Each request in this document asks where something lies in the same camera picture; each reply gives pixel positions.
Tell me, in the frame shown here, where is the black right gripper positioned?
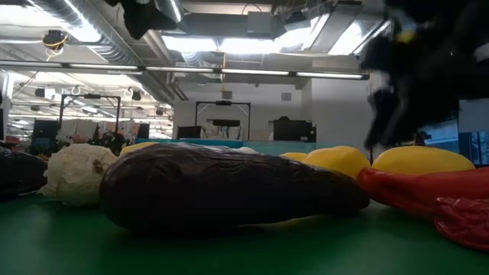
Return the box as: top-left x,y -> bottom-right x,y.
361,0 -> 489,149

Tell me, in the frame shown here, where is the yellow lemon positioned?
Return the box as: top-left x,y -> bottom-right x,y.
280,151 -> 309,162
371,145 -> 476,173
118,141 -> 160,157
303,145 -> 371,180

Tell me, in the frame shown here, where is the long red chili pepper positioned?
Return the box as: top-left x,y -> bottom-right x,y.
357,167 -> 489,221

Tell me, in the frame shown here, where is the small red bell pepper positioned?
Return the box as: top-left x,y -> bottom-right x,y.
433,196 -> 489,252

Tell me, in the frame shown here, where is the white garlic bulb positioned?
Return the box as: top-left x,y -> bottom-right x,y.
39,144 -> 118,208

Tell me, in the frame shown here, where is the dark purple eggplant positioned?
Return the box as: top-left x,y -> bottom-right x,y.
0,147 -> 49,202
98,143 -> 371,240

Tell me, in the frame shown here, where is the blue-lit window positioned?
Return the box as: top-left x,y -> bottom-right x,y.
419,110 -> 459,148

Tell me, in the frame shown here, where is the long linear ceiling light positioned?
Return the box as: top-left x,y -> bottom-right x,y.
0,59 -> 371,81

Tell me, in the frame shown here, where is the teal translucent plastic bin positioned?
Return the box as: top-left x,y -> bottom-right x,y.
242,140 -> 345,157

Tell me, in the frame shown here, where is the blue flower bouquet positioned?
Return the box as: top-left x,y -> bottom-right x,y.
29,137 -> 72,157

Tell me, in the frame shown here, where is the green table mat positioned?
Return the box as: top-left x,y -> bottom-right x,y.
0,192 -> 489,275

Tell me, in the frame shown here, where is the shiny round air duct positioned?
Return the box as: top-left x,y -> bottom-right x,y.
156,0 -> 185,24

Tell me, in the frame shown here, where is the silver corrugated air duct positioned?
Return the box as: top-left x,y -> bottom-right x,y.
22,0 -> 180,104

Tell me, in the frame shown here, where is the black ceiling device yellow cable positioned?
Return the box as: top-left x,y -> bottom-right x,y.
40,29 -> 70,62

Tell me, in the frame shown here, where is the black metal gantry frame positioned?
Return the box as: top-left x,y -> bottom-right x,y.
58,93 -> 122,134
194,100 -> 252,141

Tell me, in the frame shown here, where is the grey rectangular ceiling duct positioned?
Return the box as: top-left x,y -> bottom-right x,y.
179,9 -> 291,41

